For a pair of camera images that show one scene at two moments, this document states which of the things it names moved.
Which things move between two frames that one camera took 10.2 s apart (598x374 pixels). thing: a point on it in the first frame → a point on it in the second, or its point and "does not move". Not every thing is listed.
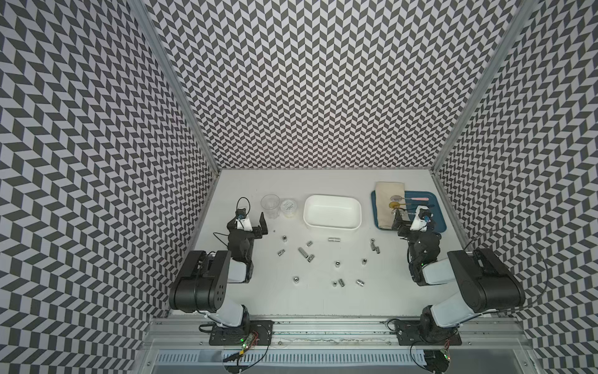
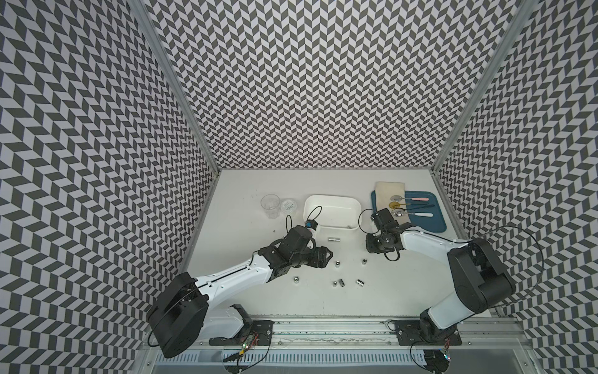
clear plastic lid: (289, 207) does not move
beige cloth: (384, 191) does not move
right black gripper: (405, 226) → (371, 246)
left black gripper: (256, 230) → (319, 257)
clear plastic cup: (271, 202) does not move
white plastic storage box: (332, 212) does not move
